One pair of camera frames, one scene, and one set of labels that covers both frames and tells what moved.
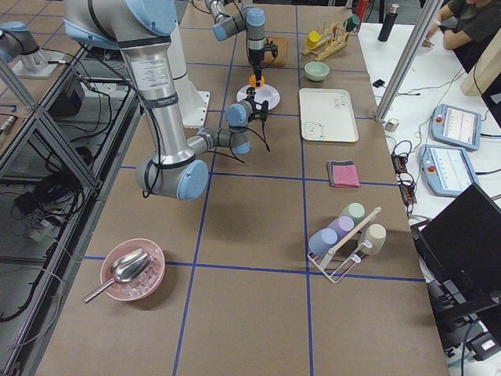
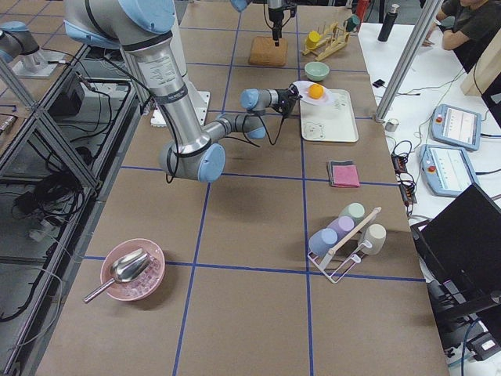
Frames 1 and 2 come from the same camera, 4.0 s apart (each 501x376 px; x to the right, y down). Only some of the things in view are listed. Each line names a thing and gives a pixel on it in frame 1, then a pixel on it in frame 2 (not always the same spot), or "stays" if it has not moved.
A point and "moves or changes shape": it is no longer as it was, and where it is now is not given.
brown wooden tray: (281, 59) stays
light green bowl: (316, 70) stays
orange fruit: (253, 81) → (315, 91)
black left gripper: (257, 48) → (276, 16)
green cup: (355, 210) stays
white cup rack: (335, 263) stays
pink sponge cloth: (346, 175) stays
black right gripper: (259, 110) → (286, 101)
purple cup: (343, 225) stays
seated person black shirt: (470, 23) stays
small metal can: (391, 124) stays
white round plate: (268, 93) moves or changes shape
